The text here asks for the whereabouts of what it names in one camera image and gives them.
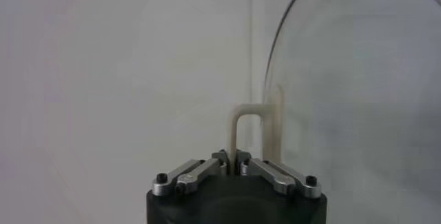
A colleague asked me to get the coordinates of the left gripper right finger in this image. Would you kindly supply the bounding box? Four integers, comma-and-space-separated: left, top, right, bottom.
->
236, 151, 323, 198

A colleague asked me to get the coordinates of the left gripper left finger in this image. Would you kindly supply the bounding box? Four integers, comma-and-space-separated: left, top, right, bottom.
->
152, 149, 231, 197

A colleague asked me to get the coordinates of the glass pot lid cream handle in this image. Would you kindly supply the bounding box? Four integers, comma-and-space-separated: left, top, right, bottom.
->
227, 0, 441, 224

